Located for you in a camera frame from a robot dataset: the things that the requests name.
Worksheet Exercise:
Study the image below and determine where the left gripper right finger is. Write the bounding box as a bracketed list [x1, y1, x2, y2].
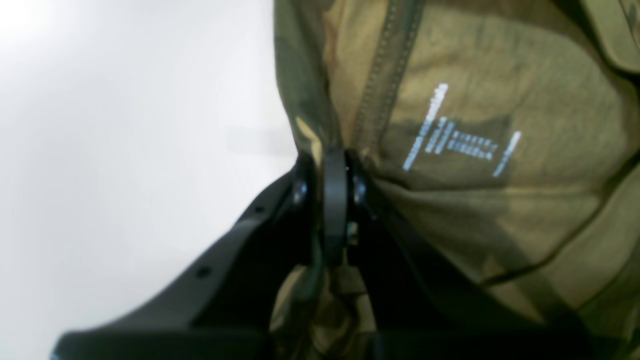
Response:
[333, 148, 618, 360]

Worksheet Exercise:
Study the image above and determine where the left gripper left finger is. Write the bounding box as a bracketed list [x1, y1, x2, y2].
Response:
[50, 150, 336, 360]

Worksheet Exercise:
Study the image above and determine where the camouflage t-shirt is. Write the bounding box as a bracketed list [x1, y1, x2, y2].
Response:
[273, 0, 639, 360]

